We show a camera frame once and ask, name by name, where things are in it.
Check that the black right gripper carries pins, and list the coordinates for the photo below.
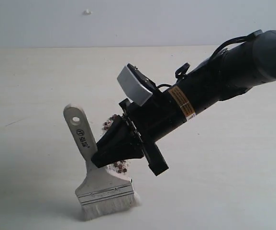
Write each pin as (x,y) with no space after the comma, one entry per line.
(162,113)

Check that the white wooden paint brush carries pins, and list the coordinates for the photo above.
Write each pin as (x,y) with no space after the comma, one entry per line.
(103,191)

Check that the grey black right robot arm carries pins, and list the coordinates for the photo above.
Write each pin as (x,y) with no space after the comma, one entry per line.
(234,68)

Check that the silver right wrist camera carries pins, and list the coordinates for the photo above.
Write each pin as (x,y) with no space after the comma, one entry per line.
(135,85)

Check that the white wall hook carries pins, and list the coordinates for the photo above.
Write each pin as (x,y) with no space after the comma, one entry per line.
(87,12)

